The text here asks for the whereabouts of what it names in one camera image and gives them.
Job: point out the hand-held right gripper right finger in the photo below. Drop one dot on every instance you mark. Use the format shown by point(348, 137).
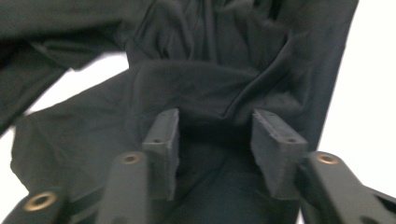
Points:
point(277, 155)

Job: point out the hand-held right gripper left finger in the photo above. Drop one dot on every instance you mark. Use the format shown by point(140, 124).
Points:
point(163, 155)

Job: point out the black pants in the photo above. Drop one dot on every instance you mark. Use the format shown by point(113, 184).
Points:
point(186, 84)

